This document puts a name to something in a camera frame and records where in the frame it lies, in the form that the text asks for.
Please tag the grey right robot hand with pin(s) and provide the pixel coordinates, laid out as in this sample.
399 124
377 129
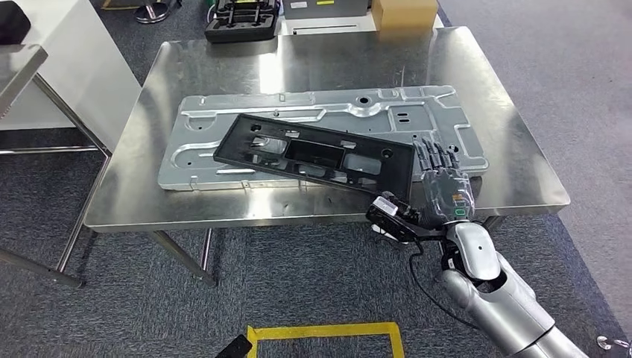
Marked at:
449 192

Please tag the black plastic licence plate bracket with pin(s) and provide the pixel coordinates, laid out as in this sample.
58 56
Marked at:
385 173

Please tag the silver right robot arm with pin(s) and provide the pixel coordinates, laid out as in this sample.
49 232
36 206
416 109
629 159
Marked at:
503 301

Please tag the steel workbench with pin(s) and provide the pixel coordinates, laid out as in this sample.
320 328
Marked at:
321 59

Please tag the white power strip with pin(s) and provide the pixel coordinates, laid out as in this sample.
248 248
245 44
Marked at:
380 231

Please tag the brown cardboard box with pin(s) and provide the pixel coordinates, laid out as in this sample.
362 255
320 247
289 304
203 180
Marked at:
405 17

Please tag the white flat box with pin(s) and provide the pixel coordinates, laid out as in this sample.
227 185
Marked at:
335 27

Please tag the grey upright metal panel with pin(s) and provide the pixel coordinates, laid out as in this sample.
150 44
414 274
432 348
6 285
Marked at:
335 9

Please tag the machined aluminium panel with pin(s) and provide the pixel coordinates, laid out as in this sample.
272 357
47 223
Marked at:
197 163

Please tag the black foam tool case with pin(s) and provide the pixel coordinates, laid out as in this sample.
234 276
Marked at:
242 32

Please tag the white cabinet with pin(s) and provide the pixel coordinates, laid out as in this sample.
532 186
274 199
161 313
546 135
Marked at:
84 74

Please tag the steel side table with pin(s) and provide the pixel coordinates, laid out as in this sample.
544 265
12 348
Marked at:
17 64

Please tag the black bag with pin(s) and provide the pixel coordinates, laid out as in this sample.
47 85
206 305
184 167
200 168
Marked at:
12 22

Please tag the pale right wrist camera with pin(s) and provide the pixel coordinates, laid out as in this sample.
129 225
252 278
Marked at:
390 217

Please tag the chrome stanchion post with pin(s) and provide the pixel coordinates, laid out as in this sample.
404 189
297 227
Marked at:
150 12

